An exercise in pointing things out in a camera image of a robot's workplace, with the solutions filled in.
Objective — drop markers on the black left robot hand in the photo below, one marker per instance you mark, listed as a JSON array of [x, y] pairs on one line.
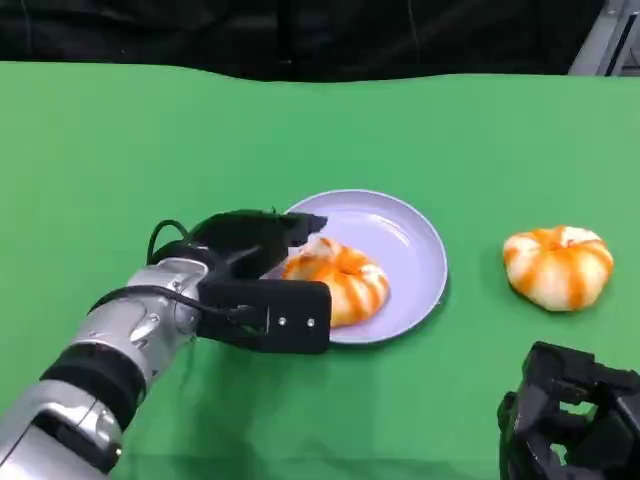
[[240, 240]]

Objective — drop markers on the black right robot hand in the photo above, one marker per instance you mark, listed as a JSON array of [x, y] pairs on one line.
[[565, 430]]

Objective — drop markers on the orange and white bread roll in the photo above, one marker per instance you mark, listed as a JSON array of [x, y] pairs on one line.
[[555, 280], [350, 290]]

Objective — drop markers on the green table cloth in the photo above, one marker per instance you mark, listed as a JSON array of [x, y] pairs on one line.
[[150, 150]]

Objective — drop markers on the lilac plate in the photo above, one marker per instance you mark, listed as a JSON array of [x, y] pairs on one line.
[[400, 240]]

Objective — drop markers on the black backdrop curtain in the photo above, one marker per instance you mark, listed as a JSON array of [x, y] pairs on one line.
[[250, 35]]

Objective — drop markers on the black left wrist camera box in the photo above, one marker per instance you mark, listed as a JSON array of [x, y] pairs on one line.
[[280, 305]]

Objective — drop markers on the aluminium frame post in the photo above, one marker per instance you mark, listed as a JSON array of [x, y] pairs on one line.
[[605, 45]]

